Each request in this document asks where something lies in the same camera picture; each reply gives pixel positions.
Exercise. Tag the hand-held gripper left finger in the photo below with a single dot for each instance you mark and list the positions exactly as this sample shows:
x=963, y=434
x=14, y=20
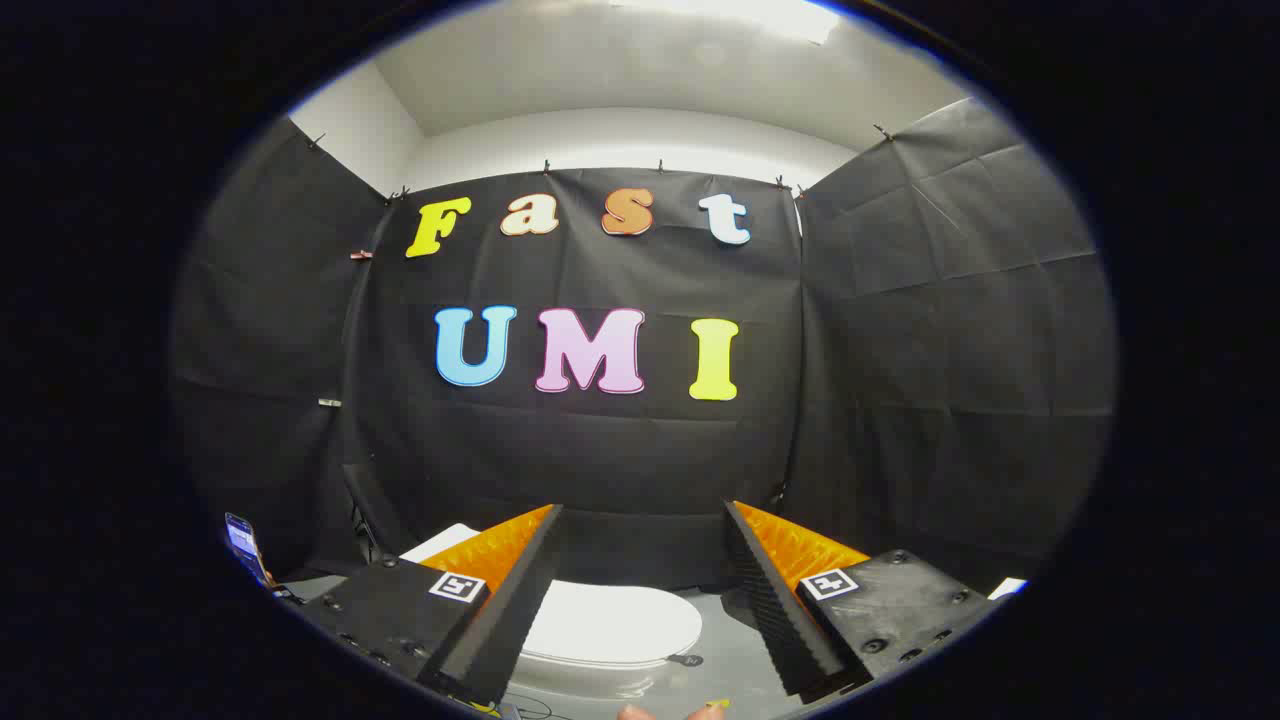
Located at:
x=520, y=600

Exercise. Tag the white toilet lid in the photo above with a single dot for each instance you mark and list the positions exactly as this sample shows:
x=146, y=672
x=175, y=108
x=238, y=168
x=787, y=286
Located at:
x=610, y=622

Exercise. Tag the white toilet body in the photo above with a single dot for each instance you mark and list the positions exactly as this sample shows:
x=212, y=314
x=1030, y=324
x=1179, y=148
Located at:
x=445, y=543

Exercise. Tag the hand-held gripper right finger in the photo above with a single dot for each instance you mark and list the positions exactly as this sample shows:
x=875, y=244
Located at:
x=770, y=610

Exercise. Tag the smartphone with orange holder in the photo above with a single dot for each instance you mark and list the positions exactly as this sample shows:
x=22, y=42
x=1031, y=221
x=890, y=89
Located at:
x=243, y=540

